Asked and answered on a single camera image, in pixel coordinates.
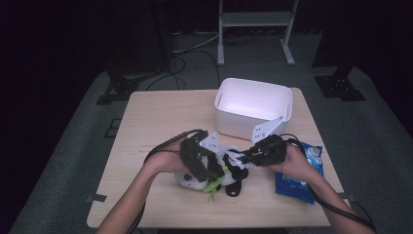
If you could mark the panda plush toy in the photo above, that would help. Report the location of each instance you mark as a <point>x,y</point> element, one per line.
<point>195,185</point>

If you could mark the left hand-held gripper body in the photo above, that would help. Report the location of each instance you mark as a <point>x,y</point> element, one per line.
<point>195,149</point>

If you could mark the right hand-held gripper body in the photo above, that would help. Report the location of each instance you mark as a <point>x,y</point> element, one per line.
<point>269,152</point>

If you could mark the white metal stand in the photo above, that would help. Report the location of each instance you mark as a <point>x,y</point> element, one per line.
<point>253,19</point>

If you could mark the white diaper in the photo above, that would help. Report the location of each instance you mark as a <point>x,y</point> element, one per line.
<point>238,157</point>

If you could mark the white plastic bin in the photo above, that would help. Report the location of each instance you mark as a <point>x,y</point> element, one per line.
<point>253,97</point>

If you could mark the person's left hand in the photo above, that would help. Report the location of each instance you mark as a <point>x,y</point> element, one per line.
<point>165,161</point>

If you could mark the black stand base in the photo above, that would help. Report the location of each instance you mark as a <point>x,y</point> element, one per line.
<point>120,87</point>
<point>339,86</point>

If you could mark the black square floor frame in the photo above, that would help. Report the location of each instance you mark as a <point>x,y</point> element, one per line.
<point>108,128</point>

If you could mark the blue diaper packet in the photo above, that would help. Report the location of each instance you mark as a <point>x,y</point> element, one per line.
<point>292,191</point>

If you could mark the person's right hand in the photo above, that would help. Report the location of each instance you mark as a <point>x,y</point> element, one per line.
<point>297,165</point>

